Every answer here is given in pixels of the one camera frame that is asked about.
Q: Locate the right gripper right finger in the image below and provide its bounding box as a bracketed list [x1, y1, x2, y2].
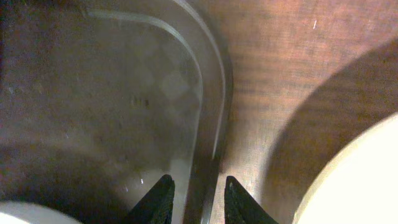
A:
[224, 175, 277, 224]

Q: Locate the light blue plate right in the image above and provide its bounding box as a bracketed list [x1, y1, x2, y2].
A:
[1, 201, 81, 224]

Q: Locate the brown serving tray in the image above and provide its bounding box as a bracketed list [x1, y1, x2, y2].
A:
[1, 0, 231, 223]

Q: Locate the white plate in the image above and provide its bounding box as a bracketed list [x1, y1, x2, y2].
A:
[293, 114, 397, 224]

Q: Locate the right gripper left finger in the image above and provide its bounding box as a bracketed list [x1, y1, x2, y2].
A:
[123, 174, 175, 224]

